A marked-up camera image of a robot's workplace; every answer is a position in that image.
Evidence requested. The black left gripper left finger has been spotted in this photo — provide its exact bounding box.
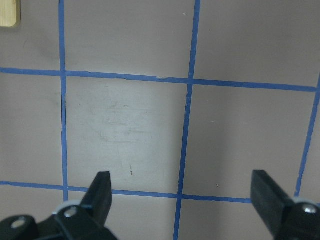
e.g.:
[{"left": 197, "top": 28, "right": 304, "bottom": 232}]
[{"left": 0, "top": 171, "right": 117, "bottom": 240}]

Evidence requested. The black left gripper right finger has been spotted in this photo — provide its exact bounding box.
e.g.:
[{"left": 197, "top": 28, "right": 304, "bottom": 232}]
[{"left": 251, "top": 170, "right": 320, "bottom": 240}]

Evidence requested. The wooden mug tree stand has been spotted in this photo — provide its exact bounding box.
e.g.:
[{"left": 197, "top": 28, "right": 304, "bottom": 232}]
[{"left": 0, "top": 0, "right": 21, "bottom": 28}]

